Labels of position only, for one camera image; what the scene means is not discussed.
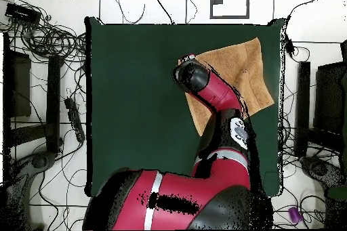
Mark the small purple object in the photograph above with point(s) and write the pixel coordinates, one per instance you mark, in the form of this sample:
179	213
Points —
295	214

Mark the black stand frame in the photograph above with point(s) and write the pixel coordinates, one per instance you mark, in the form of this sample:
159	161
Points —
52	101

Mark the dark flat panel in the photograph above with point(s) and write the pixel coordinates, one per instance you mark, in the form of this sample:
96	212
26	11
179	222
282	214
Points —
21	84

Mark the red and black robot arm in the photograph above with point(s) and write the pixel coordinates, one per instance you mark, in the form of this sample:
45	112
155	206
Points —
189	195

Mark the black power strip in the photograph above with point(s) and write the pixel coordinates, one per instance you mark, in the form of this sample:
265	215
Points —
74	118

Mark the dark green tablecloth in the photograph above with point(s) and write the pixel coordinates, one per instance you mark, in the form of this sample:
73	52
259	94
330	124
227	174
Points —
135	106

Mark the dark monitor panel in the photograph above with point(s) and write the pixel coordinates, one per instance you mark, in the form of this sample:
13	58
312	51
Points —
330	98

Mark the black upright bar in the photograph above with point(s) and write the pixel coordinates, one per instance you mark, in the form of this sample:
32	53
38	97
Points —
303	106

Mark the gray tripod base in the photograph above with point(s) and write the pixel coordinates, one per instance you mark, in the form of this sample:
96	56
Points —
320	170
40	162

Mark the tan terry towel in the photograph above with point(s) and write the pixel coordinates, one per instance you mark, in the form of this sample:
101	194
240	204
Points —
244	73

